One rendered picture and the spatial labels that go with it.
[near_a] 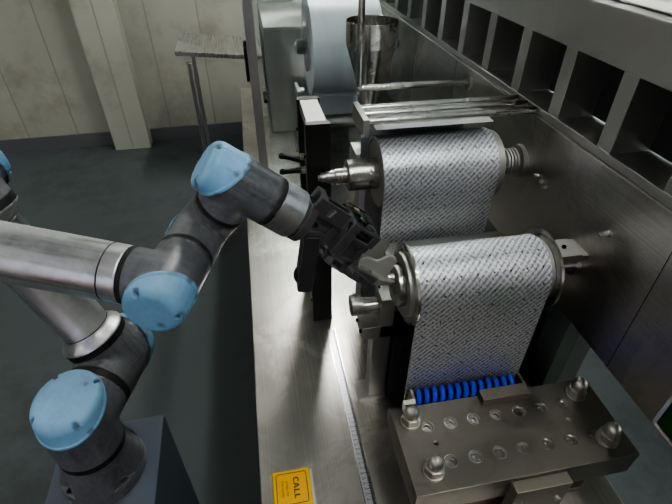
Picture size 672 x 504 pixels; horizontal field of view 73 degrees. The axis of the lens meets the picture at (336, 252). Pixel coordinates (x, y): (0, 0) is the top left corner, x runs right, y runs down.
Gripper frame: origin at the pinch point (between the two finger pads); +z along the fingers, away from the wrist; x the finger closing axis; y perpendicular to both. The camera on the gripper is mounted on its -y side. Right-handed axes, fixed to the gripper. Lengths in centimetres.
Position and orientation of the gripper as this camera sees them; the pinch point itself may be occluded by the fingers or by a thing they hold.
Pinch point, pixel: (383, 278)
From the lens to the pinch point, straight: 78.4
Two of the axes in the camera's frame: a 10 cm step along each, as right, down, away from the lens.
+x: -1.8, -6.0, 7.8
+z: 7.5, 4.2, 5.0
